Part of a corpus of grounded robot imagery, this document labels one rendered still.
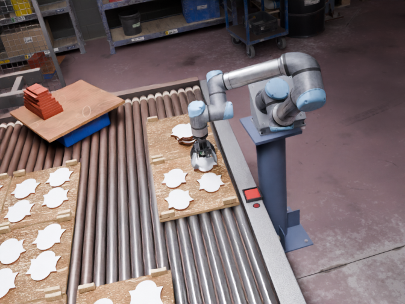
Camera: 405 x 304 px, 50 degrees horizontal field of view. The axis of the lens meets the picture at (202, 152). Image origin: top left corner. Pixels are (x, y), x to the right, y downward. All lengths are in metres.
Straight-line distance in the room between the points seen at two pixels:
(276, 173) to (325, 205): 0.75
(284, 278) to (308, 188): 1.80
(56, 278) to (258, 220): 0.83
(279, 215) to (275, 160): 0.44
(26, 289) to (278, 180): 1.50
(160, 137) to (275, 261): 1.02
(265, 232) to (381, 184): 1.80
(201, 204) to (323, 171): 1.79
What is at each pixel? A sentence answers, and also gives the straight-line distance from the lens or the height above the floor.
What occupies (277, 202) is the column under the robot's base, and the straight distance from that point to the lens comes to 2.75.
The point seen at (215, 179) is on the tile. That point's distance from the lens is 2.01.
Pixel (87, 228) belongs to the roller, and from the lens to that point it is 1.98.
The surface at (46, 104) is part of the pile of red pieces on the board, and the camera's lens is 2.62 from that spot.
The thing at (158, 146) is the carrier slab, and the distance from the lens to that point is 2.31.
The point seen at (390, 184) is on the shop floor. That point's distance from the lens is 3.49.
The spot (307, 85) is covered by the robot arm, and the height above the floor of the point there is 1.38.
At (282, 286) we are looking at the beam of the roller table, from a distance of 1.63.
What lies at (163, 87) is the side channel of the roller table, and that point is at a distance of 2.88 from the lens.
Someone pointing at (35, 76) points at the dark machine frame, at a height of 0.98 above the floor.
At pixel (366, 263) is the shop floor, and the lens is 2.92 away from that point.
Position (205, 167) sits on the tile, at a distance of 2.09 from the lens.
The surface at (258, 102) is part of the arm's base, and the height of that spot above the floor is 1.05.
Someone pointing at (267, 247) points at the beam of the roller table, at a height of 0.91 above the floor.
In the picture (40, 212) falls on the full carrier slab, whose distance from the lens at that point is 2.14.
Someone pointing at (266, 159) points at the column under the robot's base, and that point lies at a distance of 2.53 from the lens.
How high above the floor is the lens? 2.22
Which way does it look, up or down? 35 degrees down
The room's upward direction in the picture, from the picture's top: 9 degrees counter-clockwise
